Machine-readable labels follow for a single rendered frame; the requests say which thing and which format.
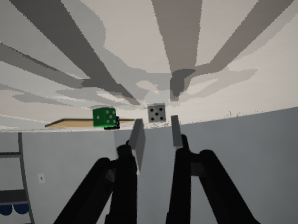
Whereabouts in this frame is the black die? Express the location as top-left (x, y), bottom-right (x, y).
top-left (104, 116), bottom-right (120, 130)

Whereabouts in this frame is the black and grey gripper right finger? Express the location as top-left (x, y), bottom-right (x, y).
top-left (165, 115), bottom-right (261, 224)

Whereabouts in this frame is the tan square mat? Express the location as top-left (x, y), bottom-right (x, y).
top-left (45, 118), bottom-right (135, 127)

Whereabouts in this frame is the white die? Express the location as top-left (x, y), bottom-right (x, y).
top-left (148, 105), bottom-right (166, 124)

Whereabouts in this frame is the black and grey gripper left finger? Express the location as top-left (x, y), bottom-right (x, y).
top-left (53, 118), bottom-right (146, 224)

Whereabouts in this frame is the green die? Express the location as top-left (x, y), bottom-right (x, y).
top-left (93, 107), bottom-right (117, 127)

